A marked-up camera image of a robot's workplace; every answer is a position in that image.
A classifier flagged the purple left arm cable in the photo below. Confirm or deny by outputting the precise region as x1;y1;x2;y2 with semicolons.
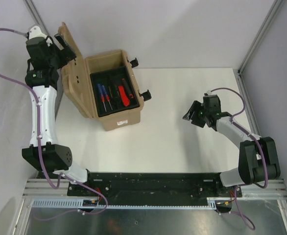
0;28;109;220

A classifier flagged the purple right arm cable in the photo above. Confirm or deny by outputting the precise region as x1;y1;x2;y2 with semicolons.
206;87;269;231

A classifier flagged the left aluminium frame post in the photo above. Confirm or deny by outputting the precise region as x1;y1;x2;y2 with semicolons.
23;0;66;74

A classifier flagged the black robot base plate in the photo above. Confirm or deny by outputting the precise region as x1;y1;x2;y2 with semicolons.
67;172;237;199

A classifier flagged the black tool box tray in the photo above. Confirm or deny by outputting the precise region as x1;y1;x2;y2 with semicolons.
90;66;140;117

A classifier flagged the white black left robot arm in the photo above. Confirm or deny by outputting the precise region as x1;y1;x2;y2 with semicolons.
22;30;95;196

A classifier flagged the aluminium frame post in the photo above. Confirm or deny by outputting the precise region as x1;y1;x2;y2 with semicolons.
237;0;286;75
23;0;66;74

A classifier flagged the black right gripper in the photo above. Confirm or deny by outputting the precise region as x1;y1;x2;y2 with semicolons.
183;100;210;128

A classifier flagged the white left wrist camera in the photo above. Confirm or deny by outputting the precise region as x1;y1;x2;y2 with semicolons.
27;25;47;40

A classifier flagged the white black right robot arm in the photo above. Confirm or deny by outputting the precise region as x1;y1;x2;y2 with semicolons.
183;94;281;196

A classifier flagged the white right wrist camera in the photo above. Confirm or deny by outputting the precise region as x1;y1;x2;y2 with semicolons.
204;90;213;96

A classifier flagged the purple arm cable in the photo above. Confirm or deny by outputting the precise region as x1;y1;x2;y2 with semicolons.
0;28;109;220
206;87;269;231

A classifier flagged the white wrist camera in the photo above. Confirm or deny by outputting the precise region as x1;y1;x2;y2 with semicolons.
204;90;213;96
27;25;47;40

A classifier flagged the aluminium frame rail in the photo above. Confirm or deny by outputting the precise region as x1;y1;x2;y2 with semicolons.
22;179;287;200

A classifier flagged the blue handled screwdriver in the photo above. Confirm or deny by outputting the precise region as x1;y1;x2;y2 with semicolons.
101;85;113;110
97;84;107;112

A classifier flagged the right aluminium frame post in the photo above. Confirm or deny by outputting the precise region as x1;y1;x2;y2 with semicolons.
237;0;286;75

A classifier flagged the grey slotted cable duct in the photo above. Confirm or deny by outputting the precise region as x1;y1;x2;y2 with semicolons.
32;198;235;210

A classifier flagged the tan plastic tool box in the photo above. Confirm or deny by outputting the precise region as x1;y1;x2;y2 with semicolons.
58;23;151;131

